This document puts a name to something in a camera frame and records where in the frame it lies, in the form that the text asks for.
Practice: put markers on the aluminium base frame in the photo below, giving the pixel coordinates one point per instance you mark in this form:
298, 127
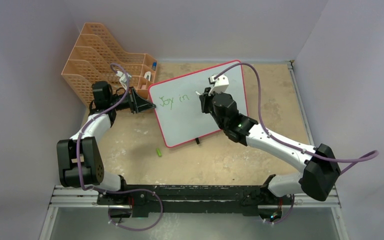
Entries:
190, 190

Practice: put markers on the white stapler in organizer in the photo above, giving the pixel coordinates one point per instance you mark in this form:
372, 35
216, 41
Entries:
148, 75

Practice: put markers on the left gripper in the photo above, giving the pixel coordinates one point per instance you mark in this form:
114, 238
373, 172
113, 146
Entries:
136, 103

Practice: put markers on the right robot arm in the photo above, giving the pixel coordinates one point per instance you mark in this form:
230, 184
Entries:
316, 177

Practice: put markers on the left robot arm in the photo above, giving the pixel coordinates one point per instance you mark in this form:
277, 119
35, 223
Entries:
80, 164

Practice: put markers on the orange plastic file organizer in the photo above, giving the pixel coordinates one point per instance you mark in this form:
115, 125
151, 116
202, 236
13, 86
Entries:
96, 56

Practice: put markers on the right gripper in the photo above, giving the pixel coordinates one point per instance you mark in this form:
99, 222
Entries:
206, 98

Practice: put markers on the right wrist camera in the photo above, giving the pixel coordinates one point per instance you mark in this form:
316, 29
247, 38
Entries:
219, 84

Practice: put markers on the pink framed whiteboard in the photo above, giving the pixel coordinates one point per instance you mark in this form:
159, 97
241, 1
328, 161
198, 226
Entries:
178, 108

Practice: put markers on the green marker cap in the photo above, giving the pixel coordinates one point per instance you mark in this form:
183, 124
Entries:
159, 153

